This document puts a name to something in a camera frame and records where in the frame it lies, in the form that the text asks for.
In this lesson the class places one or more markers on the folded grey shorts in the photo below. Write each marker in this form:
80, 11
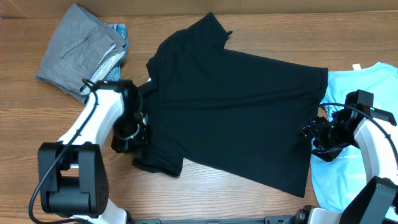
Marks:
83, 47

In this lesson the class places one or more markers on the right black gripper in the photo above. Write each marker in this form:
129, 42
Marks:
315, 134

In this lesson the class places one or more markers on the black t-shirt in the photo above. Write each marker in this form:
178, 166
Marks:
232, 111

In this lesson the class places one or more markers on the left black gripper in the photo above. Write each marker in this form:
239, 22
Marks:
136, 147

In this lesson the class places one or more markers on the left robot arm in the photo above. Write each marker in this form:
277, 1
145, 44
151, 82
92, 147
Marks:
73, 183

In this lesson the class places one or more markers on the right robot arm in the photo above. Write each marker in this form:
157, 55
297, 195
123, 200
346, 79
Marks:
374, 132

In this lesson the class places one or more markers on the light blue t-shirt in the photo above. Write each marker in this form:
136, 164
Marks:
338, 182

